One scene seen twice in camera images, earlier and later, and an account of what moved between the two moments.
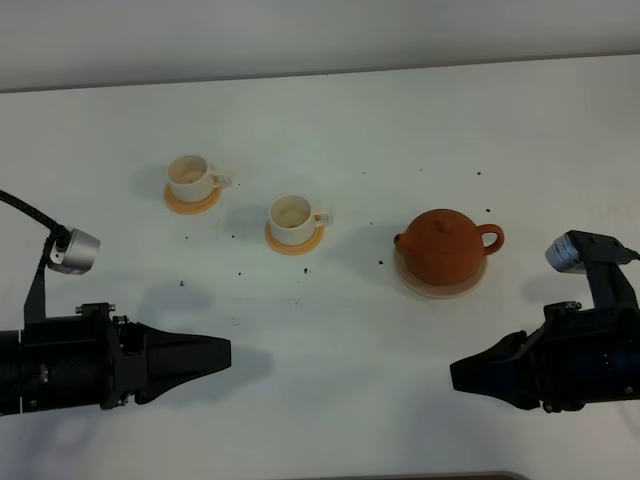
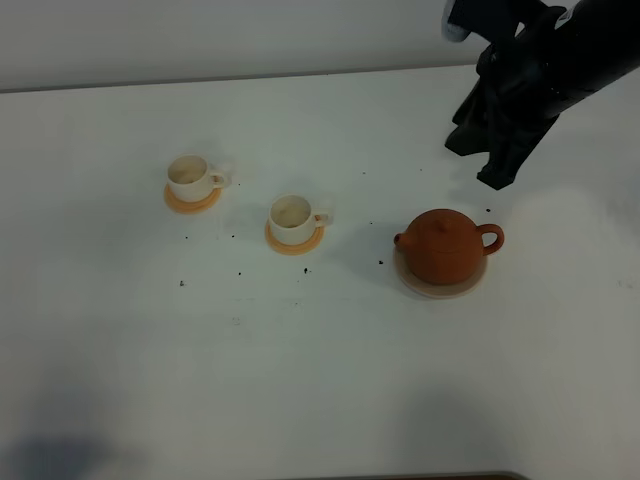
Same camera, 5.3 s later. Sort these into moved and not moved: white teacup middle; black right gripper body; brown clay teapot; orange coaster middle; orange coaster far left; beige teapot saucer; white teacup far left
Moved: black right gripper body
Not moved: brown clay teapot; white teacup middle; beige teapot saucer; orange coaster middle; white teacup far left; orange coaster far left
